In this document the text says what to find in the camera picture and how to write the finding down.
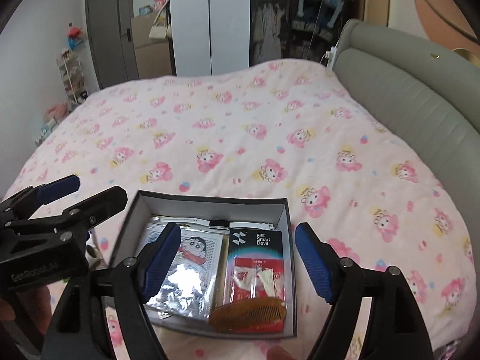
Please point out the black storage box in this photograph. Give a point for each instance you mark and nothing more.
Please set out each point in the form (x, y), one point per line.
(149, 214)

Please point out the beige cabinet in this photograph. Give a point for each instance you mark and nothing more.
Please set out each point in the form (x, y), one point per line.
(151, 47)

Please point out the black Smart Devil box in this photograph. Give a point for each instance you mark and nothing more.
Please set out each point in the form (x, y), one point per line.
(253, 244)

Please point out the red white snack packet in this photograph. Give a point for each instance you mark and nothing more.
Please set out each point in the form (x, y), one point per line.
(256, 278)

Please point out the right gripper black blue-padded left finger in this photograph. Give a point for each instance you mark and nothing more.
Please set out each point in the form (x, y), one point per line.
(79, 328)

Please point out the red blue wall toy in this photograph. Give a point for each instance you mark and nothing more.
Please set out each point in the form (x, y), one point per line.
(75, 36)

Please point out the dark open clothes closet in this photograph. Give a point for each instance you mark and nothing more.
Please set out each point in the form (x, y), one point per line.
(295, 29)

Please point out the grey upholstered headboard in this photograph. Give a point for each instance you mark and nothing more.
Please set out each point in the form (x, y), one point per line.
(425, 94)

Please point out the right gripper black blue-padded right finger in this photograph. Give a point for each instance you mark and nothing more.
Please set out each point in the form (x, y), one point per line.
(395, 330)

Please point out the brown amber comb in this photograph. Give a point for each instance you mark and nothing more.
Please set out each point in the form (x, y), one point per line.
(247, 313)

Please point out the person's left hand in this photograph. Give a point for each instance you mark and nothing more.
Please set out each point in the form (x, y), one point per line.
(36, 303)

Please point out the grey door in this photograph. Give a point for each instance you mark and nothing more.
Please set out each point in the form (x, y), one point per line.
(111, 41)

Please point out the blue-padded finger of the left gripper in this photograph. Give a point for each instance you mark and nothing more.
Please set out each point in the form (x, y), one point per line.
(27, 201)

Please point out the white wardrobe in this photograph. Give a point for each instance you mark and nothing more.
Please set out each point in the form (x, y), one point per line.
(210, 37)

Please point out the white wire shelf rack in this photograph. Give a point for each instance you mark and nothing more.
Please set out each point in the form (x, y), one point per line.
(73, 78)

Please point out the white cartoon foil packet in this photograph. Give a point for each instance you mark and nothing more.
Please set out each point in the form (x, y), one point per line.
(188, 288)

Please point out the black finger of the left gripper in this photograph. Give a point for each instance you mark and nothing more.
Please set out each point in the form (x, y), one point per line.
(76, 220)

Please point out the pink cartoon bed blanket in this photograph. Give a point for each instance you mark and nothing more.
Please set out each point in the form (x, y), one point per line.
(284, 129)

